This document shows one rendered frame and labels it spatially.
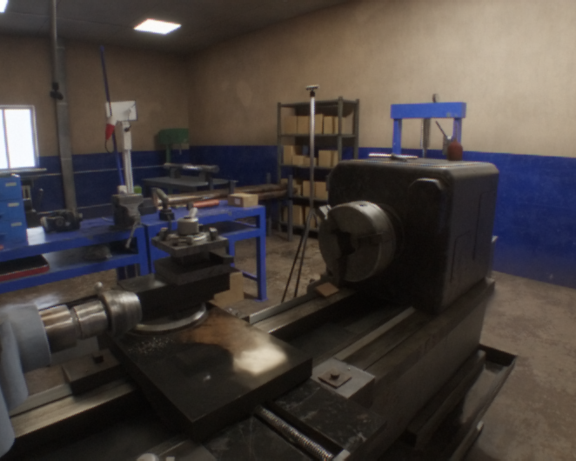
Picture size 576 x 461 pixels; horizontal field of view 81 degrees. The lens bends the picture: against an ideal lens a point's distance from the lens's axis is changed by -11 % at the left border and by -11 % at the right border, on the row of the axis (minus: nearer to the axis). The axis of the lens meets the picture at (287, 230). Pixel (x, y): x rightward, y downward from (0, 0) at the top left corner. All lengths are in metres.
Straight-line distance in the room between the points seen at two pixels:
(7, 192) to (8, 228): 0.22
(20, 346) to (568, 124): 4.44
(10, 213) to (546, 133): 4.66
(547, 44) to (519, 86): 0.49
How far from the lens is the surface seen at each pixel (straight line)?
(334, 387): 0.89
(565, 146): 4.47
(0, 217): 2.64
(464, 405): 1.70
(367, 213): 1.15
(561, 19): 4.67
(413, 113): 4.41
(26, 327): 0.70
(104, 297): 0.76
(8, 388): 0.69
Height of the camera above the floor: 1.40
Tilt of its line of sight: 13 degrees down
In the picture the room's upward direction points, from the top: straight up
